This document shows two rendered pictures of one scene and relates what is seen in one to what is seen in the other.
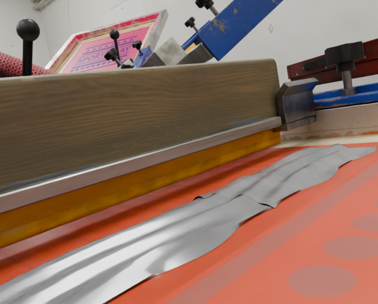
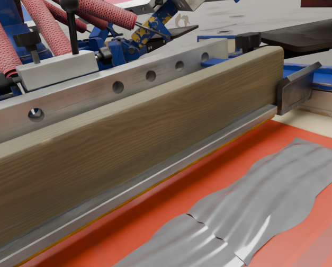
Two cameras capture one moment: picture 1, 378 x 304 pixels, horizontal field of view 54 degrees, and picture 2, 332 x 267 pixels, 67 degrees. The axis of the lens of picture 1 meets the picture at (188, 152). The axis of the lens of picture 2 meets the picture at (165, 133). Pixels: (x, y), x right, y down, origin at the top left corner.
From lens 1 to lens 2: 15 cm
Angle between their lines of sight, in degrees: 24
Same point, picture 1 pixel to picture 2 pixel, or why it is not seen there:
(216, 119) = (217, 121)
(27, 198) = (55, 237)
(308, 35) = not seen: outside the picture
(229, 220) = not seen: outside the picture
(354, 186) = (324, 249)
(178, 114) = (183, 128)
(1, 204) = (36, 248)
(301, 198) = (273, 255)
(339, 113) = not seen: outside the picture
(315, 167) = (294, 199)
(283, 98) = (283, 89)
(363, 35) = not seen: outside the picture
